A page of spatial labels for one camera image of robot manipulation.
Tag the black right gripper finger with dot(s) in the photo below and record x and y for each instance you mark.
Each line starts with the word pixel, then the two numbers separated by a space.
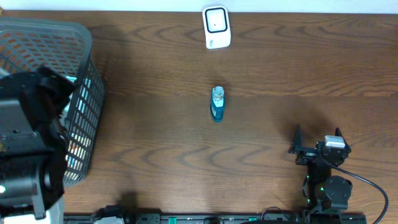
pixel 296 144
pixel 339 135

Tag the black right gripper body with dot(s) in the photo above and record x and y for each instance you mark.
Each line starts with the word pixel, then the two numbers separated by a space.
pixel 306 154

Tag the blue mouthwash bottle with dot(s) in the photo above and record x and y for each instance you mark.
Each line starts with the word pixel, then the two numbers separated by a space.
pixel 217 103

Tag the teal wet wipes pack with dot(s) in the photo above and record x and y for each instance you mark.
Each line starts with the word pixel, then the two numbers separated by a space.
pixel 71 79

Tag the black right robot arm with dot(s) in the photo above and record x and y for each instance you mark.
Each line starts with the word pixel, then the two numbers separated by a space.
pixel 326 194

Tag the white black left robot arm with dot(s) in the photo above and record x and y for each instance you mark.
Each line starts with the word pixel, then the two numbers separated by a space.
pixel 33 146

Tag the white barcode scanner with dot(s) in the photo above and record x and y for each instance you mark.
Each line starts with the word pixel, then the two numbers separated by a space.
pixel 216 26

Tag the dark grey plastic basket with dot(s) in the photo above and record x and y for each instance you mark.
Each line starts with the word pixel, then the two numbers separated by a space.
pixel 64 47

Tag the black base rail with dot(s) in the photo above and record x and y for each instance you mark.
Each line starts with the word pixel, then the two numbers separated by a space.
pixel 155 218

